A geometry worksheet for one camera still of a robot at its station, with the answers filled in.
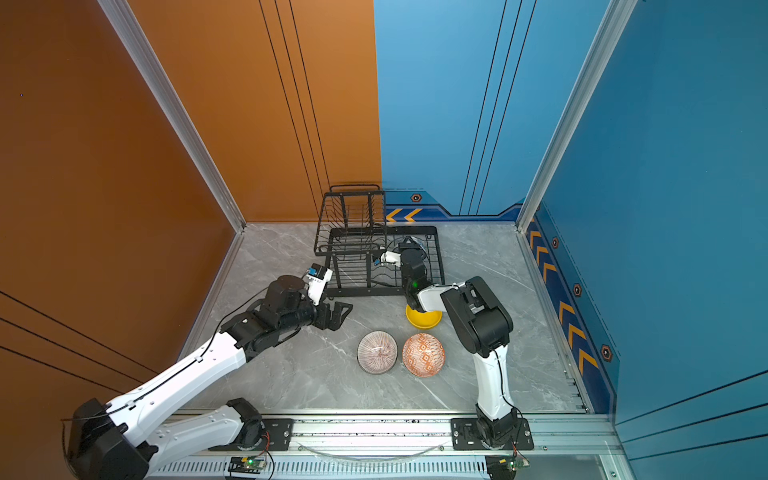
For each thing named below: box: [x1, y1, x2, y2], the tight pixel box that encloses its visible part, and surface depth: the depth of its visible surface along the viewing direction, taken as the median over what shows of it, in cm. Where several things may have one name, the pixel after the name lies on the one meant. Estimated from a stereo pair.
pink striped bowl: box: [356, 330, 398, 375], surface depth 84 cm
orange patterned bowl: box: [402, 333, 446, 378], surface depth 85 cm
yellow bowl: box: [405, 304, 443, 330], surface depth 90 cm
